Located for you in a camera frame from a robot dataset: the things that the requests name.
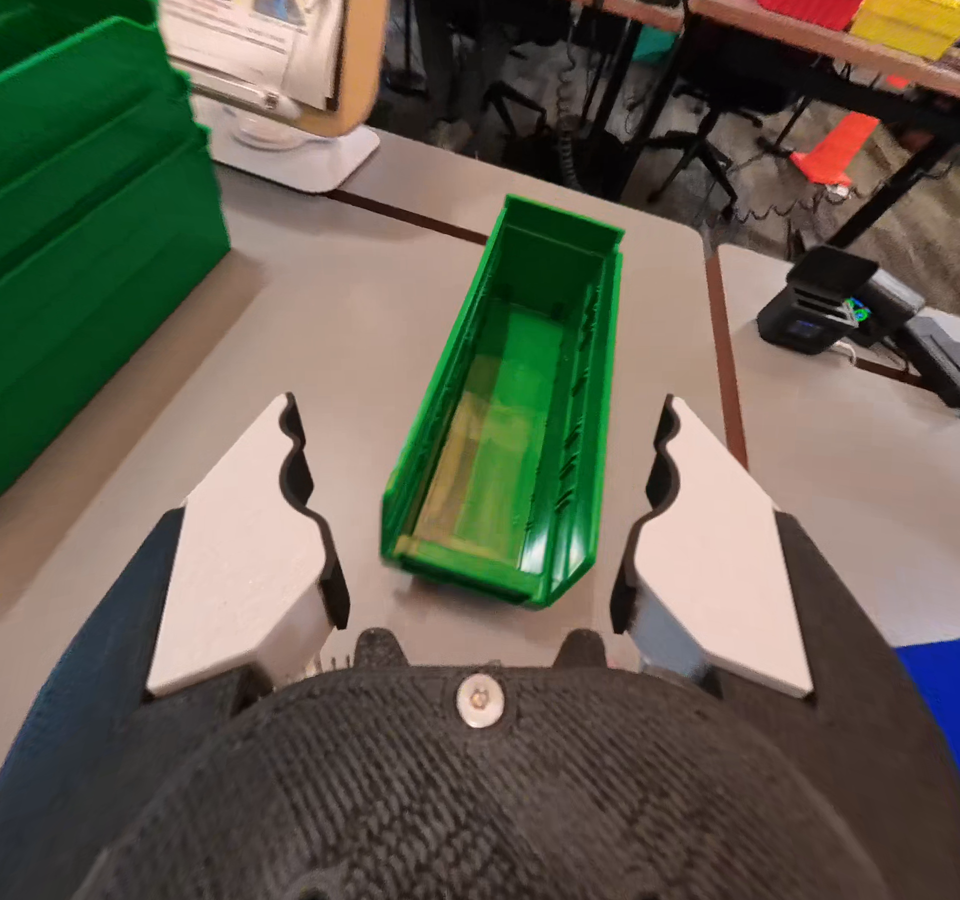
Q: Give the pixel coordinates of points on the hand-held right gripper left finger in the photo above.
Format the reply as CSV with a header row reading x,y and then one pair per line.
x,y
233,585

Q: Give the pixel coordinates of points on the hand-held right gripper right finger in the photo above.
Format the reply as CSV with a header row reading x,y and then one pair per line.
x,y
728,585

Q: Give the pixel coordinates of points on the blue plastic bin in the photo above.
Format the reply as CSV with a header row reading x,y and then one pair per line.
x,y
938,690

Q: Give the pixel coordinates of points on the black charger box with display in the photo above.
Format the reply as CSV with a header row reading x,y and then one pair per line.
x,y
803,330

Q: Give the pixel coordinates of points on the black flat device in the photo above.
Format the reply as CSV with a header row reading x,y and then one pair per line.
x,y
938,360

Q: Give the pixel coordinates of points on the black device with green light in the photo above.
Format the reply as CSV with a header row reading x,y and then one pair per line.
x,y
893,307

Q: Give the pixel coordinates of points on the orange traffic cone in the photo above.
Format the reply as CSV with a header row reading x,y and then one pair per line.
x,y
840,150

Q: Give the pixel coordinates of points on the black office chair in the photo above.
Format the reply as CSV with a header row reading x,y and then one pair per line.
x,y
705,75

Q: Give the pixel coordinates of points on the teal bag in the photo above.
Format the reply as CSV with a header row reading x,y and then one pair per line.
x,y
653,45

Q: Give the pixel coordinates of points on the printed instruction sheet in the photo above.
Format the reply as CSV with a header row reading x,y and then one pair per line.
x,y
225,0

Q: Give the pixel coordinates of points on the yellow plastic bin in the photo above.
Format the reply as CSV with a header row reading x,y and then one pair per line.
x,y
908,15

